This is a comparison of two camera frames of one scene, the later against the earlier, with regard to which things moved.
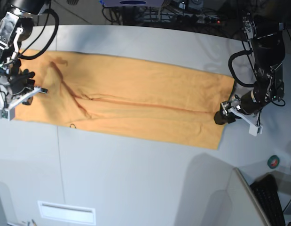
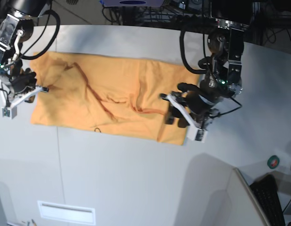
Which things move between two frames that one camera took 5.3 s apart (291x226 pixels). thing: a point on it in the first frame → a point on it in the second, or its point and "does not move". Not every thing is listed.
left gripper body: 19,80 does not move
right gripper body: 268,87 → 199,102
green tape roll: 273,161 does not move
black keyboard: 266,188 does not move
